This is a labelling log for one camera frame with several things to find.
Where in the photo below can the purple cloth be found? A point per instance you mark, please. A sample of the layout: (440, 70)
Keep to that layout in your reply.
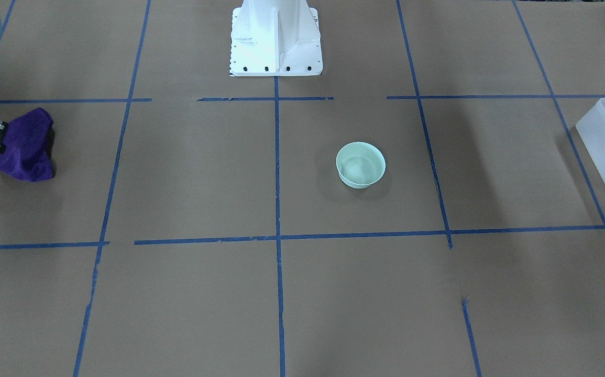
(29, 141)

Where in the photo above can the mint green bowl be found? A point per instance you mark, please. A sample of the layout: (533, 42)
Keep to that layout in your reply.
(360, 164)

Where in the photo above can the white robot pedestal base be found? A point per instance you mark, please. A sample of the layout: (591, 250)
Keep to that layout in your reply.
(275, 38)

